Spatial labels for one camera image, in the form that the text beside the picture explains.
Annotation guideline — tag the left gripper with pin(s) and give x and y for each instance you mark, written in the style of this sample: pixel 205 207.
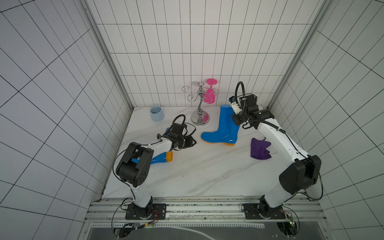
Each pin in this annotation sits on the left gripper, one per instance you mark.
pixel 189 144

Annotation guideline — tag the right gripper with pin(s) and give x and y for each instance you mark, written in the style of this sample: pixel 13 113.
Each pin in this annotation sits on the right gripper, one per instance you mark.
pixel 240 119

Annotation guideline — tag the blue rubber boot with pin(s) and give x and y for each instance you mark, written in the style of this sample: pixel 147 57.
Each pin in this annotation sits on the blue rubber boot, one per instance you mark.
pixel 162 156
pixel 227 132

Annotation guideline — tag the purple cloth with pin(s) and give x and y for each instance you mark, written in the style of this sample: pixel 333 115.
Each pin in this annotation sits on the purple cloth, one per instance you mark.
pixel 259 149

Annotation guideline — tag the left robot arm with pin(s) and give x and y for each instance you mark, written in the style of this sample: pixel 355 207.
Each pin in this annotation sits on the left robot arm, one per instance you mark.
pixel 134 166

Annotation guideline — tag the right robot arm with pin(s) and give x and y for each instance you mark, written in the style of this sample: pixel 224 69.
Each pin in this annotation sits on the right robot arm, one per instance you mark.
pixel 302 171

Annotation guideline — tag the chrome glass holder stand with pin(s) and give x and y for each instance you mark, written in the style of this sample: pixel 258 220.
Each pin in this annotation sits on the chrome glass holder stand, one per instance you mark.
pixel 199 117

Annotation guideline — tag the light blue mug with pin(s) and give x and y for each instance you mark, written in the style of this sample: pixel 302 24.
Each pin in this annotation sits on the light blue mug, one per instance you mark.
pixel 157 114

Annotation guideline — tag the pink wine glass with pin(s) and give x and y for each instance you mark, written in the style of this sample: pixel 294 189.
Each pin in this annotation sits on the pink wine glass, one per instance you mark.
pixel 210 94

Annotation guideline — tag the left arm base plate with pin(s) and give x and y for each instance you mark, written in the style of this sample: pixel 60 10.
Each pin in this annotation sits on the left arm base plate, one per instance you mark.
pixel 145 211

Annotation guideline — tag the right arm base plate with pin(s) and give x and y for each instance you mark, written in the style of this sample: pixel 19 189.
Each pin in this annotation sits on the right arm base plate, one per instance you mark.
pixel 262 212

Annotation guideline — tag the aluminium mounting rail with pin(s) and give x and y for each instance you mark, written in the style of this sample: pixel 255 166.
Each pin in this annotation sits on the aluminium mounting rail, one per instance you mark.
pixel 202 210

